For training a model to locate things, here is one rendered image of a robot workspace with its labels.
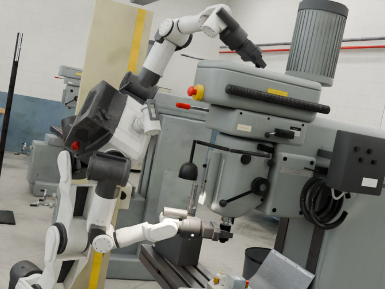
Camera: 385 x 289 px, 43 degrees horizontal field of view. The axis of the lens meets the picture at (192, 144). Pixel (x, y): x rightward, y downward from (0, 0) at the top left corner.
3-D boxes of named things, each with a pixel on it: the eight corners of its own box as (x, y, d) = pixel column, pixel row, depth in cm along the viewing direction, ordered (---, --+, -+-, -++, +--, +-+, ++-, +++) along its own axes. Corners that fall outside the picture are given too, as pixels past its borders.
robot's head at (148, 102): (141, 128, 188) (147, 120, 182) (137, 108, 191) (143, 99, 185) (156, 127, 191) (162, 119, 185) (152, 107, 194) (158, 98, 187)
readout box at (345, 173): (341, 191, 167) (354, 132, 166) (323, 186, 176) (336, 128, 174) (383, 197, 176) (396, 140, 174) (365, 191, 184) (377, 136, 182)
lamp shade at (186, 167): (174, 175, 182) (177, 159, 182) (186, 175, 188) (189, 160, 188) (188, 180, 178) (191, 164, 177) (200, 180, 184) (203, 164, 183)
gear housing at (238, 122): (231, 135, 176) (236, 108, 175) (203, 127, 198) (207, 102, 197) (305, 147, 190) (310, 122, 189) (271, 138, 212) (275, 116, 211)
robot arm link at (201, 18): (223, 31, 181) (201, 34, 191) (235, 15, 183) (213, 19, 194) (213, 18, 177) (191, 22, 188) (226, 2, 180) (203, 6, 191)
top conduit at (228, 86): (228, 93, 168) (230, 84, 168) (223, 93, 172) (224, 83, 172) (329, 114, 187) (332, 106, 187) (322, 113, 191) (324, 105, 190)
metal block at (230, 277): (231, 295, 179) (234, 280, 179) (224, 288, 185) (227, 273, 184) (243, 295, 181) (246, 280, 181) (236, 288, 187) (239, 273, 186)
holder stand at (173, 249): (176, 266, 224) (185, 224, 223) (153, 249, 242) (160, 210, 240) (197, 265, 231) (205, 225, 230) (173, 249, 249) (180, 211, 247)
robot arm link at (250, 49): (238, 66, 194) (217, 45, 191) (253, 48, 195) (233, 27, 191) (251, 66, 183) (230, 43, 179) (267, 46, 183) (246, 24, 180)
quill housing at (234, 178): (219, 219, 182) (236, 136, 179) (197, 204, 201) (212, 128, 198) (262, 222, 190) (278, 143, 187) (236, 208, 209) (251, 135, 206)
